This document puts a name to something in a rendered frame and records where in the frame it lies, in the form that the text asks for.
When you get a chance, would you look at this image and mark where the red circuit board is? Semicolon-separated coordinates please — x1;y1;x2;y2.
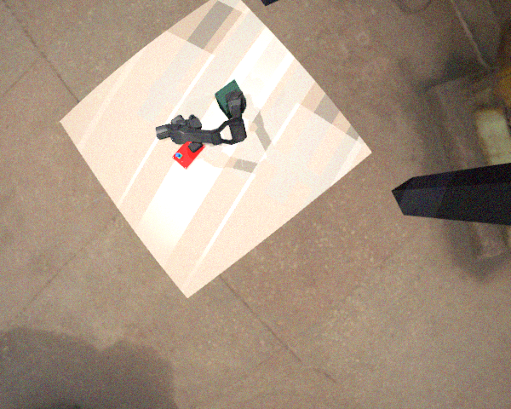
172;141;205;169

